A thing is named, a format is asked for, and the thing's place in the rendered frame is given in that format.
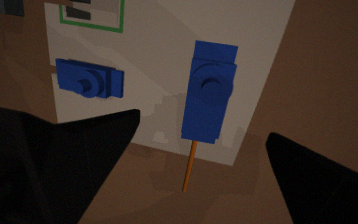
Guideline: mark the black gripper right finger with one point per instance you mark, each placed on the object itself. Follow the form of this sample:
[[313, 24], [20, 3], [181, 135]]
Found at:
[[316, 189]]

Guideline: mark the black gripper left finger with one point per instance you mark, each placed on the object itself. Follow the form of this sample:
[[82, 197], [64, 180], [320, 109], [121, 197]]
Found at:
[[66, 163]]

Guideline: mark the beige flat deck plate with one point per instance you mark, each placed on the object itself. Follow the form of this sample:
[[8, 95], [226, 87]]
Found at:
[[118, 55]]

